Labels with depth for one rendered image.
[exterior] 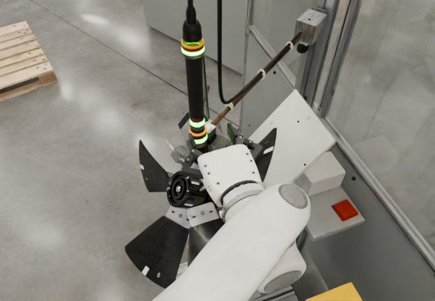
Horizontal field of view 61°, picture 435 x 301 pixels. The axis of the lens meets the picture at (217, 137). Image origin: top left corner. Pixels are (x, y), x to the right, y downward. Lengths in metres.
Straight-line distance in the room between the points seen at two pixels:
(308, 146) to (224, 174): 0.61
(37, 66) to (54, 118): 0.60
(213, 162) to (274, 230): 0.23
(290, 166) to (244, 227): 0.79
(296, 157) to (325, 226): 0.44
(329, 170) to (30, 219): 2.00
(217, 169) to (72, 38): 3.80
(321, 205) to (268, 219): 1.16
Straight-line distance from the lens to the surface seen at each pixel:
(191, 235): 1.16
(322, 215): 1.62
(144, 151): 1.43
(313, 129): 1.24
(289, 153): 1.27
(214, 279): 0.49
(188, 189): 1.15
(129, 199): 2.69
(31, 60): 3.92
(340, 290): 1.26
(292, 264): 0.56
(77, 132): 3.23
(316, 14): 1.33
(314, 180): 1.57
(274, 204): 0.51
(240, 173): 0.66
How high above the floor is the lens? 2.21
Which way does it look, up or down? 48 degrees down
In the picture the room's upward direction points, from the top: straight up
